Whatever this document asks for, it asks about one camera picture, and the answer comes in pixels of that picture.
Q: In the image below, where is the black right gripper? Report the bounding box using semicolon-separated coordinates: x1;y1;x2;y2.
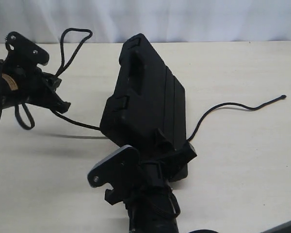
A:
105;128;197;204

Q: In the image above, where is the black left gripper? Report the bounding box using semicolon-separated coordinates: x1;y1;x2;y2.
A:
0;59;71;114

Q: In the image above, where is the black plastic tool case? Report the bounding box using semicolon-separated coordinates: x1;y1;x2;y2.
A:
99;33;186;182

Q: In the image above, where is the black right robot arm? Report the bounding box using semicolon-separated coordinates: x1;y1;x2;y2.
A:
87;128;197;233

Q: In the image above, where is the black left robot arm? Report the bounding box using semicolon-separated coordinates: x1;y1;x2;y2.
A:
0;59;71;113

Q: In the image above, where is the white backdrop curtain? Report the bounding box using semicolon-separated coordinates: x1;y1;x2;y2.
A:
0;0;291;43

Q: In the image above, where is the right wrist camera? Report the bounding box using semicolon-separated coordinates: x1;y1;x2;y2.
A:
87;145;140;189

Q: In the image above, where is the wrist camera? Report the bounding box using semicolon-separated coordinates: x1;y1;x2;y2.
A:
87;145;140;189
5;32;49;66

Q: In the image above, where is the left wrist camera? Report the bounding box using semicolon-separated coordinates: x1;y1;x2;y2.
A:
5;32;49;66

